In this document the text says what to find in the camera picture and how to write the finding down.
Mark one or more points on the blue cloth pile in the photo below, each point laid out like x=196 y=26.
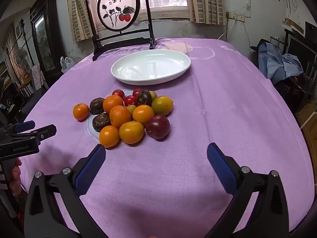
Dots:
x=275 y=62

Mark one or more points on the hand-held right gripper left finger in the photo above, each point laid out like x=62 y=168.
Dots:
x=90 y=168

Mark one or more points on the white electric fan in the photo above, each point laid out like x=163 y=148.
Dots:
x=19 y=60

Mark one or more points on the smooth orange fruit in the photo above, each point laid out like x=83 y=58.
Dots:
x=143 y=114
x=131 y=132

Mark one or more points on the red cherry tomato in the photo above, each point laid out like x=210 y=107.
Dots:
x=118 y=93
x=136 y=91
x=130 y=101

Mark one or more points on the pink hanging towel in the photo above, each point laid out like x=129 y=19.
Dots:
x=37 y=76

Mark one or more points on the small orange mandarin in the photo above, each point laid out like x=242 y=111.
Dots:
x=81 y=111

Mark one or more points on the purple tablecloth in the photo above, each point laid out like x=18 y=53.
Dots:
x=198 y=119

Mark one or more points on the dark brown passion fruit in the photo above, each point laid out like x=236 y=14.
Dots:
x=144 y=97
x=101 y=122
x=96 y=105

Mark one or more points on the purple red passion fruit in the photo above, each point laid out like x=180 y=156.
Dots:
x=157 y=126

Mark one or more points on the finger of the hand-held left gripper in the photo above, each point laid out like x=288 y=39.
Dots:
x=44 y=131
x=26 y=125

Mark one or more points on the dark wooden framed mirror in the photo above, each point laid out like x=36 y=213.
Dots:
x=45 y=42

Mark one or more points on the small yellow green fruit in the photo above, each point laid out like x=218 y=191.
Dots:
x=153 y=95
x=131 y=109

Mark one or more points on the yellow green passion fruit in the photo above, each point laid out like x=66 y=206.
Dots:
x=162 y=105

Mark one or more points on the person's left hand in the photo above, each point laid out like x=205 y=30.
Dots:
x=16 y=178

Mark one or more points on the white oval plate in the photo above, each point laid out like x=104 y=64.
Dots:
x=148 y=67

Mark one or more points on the beige checked curtain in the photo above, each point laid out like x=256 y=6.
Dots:
x=79 y=12
x=208 y=2

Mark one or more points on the white plastic bag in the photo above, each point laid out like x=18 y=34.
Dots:
x=66 y=64

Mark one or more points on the white wall power outlet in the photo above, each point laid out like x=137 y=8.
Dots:
x=236 y=16

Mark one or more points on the round painted screen on stand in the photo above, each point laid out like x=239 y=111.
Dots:
x=116 y=5

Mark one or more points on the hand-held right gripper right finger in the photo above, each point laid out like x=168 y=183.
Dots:
x=220 y=166

